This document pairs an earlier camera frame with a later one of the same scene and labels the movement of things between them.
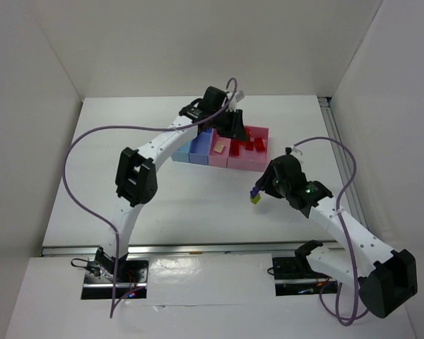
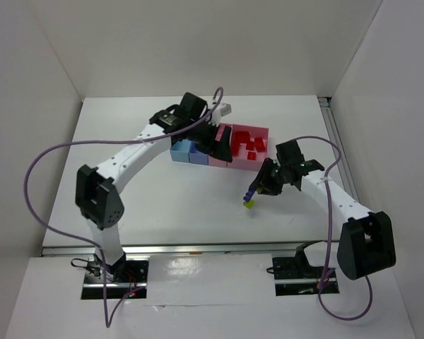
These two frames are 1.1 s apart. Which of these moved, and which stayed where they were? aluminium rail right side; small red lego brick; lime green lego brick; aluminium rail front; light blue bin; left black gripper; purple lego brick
Moved: lime green lego brick; purple lego brick; left black gripper
Stayed: light blue bin; aluminium rail right side; small red lego brick; aluminium rail front
